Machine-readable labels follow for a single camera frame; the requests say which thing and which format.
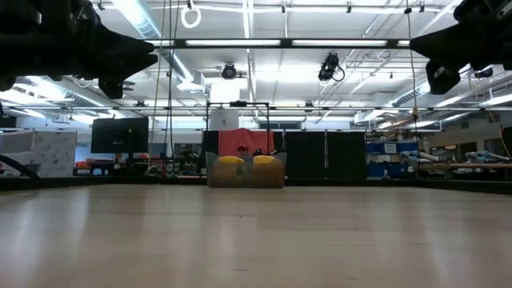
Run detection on black monitor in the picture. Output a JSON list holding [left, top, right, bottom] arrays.
[[90, 117, 150, 154]]

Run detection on silver ceiling duct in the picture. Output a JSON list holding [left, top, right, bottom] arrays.
[[111, 0, 209, 93]]

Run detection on yellow bell pepper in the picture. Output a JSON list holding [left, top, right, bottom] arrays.
[[251, 154, 285, 188], [213, 155, 246, 188]]

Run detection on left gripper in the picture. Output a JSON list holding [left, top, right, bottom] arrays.
[[35, 0, 158, 100]]

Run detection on black aluminium table frame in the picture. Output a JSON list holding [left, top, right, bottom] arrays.
[[0, 174, 512, 196]]

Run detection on red cloth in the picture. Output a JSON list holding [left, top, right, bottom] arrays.
[[218, 127, 276, 157]]

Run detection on black overhead camera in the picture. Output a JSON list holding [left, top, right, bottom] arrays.
[[318, 51, 346, 83]]

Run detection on blue storage bin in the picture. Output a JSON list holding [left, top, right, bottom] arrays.
[[366, 162, 417, 179], [366, 142, 419, 154]]

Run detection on black beam with light bars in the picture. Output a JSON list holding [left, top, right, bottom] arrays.
[[143, 38, 413, 50]]

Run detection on round black ceiling device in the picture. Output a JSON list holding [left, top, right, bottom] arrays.
[[221, 62, 238, 80]]

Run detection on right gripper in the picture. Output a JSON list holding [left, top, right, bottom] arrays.
[[410, 0, 512, 95]]

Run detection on black curved cable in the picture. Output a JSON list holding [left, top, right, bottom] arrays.
[[0, 154, 41, 179]]

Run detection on black hanging cable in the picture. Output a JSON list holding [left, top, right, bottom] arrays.
[[162, 0, 181, 157]]

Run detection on hanging cable with yellow plug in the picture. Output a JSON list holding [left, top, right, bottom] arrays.
[[404, 0, 421, 133]]

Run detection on smoky translucent plastic bin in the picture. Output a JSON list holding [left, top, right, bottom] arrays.
[[205, 150, 287, 189]]

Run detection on black partition panel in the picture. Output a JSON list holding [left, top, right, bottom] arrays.
[[326, 130, 367, 180], [284, 130, 327, 180]]

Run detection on black rack frame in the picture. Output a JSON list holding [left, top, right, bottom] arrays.
[[206, 101, 271, 155]]

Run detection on white board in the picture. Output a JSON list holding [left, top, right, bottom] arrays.
[[0, 130, 78, 178]]

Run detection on white hanging ring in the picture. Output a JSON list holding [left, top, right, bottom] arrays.
[[180, 4, 202, 30]]

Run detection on wooden table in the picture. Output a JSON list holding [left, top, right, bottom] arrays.
[[418, 162, 512, 171]]

